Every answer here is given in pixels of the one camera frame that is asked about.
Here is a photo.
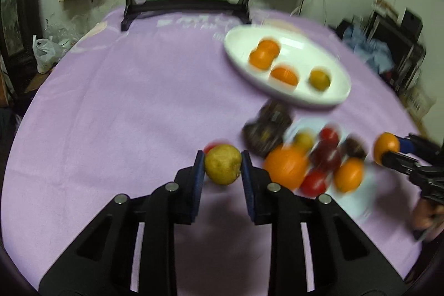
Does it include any dark wooden cabinet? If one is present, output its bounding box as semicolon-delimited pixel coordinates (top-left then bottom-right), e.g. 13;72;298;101
0;0;39;109

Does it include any small yellow fruit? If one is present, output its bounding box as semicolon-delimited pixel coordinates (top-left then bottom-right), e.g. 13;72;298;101
293;131;316;151

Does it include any yellow-green pear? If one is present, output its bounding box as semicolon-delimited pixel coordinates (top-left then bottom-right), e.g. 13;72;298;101
204;144;243;185

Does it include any pale round plate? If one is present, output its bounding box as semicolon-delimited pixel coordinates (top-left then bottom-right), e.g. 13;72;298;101
284;119;380;224

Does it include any dark brown lumpy object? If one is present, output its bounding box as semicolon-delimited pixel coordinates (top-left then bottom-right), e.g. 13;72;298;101
242;100;294;158

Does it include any black speaker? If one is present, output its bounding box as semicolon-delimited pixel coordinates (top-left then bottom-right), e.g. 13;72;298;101
400;8;424;42

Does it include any medium orange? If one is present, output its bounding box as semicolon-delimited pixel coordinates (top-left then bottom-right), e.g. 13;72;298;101
334;158;365;193

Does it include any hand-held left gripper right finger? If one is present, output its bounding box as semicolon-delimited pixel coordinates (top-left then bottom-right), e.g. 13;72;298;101
241;150;407;296

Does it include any large orange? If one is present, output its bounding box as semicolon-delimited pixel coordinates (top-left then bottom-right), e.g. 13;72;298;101
264;147;309;190

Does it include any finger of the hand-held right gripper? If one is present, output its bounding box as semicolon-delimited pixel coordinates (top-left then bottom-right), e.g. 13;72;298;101
398;134;444;160
381;151;423;176

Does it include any blue cloth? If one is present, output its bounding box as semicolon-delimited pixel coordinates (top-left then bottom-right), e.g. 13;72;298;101
343;26;396;73

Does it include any purple tablecloth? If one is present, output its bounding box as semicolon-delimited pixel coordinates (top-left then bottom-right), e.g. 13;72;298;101
2;3;422;290

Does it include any red tomato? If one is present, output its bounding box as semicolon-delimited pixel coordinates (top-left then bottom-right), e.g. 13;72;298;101
319;127;340;146
299;170;329;198

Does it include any white plastic bag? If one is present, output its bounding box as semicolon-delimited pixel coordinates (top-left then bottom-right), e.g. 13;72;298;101
32;35;70;75

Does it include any small orange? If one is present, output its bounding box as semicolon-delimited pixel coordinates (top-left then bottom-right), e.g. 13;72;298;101
258;39;281;58
270;65;299;86
373;132;401;166
249;49;274;70

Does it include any person's right hand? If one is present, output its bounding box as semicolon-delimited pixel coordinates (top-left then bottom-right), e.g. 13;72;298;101
412;197;444;242

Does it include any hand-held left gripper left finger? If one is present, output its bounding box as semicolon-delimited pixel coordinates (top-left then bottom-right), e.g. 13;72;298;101
38;150;206;296

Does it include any dark purple fruit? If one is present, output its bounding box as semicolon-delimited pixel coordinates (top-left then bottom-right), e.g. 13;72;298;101
340;137;367;160

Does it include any yellow-orange citrus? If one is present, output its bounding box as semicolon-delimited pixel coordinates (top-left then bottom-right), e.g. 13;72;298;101
309;69;331;91

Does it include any dark red apple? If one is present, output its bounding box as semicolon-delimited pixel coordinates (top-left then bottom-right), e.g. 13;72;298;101
309;141;342;173

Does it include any white oval plate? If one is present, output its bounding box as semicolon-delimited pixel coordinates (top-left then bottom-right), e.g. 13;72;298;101
223;25;352;108

